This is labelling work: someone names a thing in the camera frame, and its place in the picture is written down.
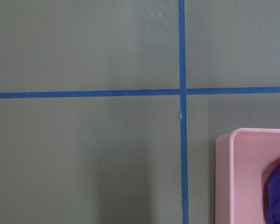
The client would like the purple cloth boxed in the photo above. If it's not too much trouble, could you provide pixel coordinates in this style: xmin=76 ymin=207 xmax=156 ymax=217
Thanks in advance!
xmin=265 ymin=164 xmax=280 ymax=224

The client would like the pink plastic bin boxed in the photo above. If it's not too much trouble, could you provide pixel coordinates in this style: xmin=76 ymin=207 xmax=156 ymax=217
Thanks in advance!
xmin=215 ymin=128 xmax=280 ymax=224

